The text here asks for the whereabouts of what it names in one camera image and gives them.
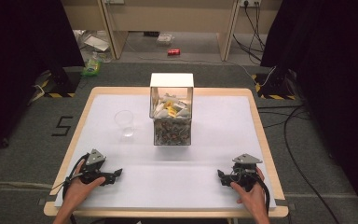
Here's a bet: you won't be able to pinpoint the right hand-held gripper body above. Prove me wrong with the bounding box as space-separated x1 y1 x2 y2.
228 153 264 191

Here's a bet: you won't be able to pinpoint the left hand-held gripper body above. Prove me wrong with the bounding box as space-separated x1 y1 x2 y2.
79 148 117 187

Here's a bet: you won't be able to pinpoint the person's right hand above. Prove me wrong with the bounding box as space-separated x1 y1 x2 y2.
229 167 272 218

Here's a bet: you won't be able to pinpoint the person's left hand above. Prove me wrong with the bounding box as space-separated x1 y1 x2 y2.
62 160 106 216

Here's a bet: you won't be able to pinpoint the white table mat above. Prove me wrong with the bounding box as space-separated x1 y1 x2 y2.
54 93 277 209

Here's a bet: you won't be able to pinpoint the clear glass cup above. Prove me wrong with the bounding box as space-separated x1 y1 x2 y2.
114 109 136 139

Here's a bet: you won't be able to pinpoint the wooden table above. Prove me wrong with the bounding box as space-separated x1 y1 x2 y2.
43 86 290 219

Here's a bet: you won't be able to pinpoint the pile of small dark pieces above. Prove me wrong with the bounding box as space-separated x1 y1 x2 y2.
154 118 192 147

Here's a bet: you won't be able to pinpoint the pile of white yellow packets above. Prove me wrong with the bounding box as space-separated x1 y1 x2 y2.
152 92 192 119

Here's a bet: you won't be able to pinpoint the black stand base striped tape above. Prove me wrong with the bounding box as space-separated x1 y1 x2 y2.
250 66 296 101
43 66 82 99

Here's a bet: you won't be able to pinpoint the green packet on floor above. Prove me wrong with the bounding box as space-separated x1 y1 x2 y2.
80 51 103 78

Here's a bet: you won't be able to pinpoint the clear box with white lid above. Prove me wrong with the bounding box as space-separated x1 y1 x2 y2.
149 72 195 147

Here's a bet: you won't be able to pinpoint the crumpled clear plastic bag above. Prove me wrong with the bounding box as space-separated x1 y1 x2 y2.
73 29 114 63

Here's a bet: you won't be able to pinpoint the black curtain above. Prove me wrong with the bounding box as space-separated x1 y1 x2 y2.
259 0 358 218
0 0 86 161

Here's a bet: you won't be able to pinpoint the clear plastic packet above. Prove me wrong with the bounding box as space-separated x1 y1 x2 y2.
155 33 175 48

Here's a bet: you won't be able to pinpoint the beige wooden desk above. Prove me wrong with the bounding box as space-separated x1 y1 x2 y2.
60 0 242 63

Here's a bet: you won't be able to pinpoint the left hand-held gripper cable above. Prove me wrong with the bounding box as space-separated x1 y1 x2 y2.
49 153 90 224

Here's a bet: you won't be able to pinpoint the hand-held gripper cable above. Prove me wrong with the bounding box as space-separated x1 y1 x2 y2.
49 153 90 224
233 166 272 216

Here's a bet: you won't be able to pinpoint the right hand-held gripper cable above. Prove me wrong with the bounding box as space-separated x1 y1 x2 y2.
233 166 272 216

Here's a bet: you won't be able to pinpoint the black floor cables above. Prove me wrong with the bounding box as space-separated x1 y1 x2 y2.
256 104 344 224

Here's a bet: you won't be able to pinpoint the black power cables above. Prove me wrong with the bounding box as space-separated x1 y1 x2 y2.
231 2 267 63

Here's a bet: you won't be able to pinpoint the white wall socket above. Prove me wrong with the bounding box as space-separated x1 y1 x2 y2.
239 0 262 8

